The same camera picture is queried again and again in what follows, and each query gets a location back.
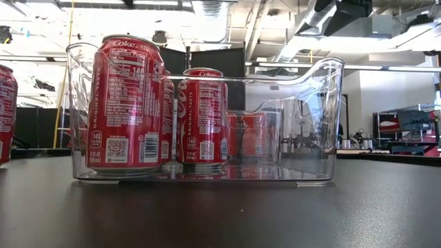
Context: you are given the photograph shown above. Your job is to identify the clear plastic storage bin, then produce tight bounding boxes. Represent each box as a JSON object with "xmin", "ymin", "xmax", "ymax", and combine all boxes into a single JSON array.
[
  {"xmin": 225, "ymin": 109, "xmax": 282, "ymax": 161},
  {"xmin": 65, "ymin": 41, "xmax": 346, "ymax": 188}
]

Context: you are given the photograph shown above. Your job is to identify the long white light bar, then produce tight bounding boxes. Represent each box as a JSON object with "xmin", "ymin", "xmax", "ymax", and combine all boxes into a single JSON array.
[{"xmin": 246, "ymin": 61, "xmax": 441, "ymax": 73}]

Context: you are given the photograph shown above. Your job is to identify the black folding divider screen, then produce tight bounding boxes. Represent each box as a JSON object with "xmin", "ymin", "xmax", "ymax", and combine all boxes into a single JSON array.
[{"xmin": 158, "ymin": 41, "xmax": 246, "ymax": 111}]

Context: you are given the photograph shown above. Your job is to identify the metal shelf rack with equipment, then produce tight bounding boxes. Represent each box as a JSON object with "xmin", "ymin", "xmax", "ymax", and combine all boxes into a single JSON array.
[{"xmin": 373, "ymin": 105, "xmax": 441, "ymax": 158}]

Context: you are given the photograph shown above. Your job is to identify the black hanging ceiling device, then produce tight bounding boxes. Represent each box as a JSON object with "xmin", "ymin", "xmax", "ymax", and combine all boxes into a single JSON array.
[{"xmin": 151, "ymin": 30, "xmax": 169, "ymax": 45}]

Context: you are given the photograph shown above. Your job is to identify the black ceiling spotlight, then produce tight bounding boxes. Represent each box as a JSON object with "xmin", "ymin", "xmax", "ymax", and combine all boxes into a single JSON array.
[{"xmin": 0, "ymin": 25, "xmax": 14, "ymax": 45}]

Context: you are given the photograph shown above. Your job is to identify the yellow extension cable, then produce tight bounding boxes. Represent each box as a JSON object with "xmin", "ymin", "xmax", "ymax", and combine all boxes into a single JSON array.
[{"xmin": 52, "ymin": 0, "xmax": 76, "ymax": 149}]

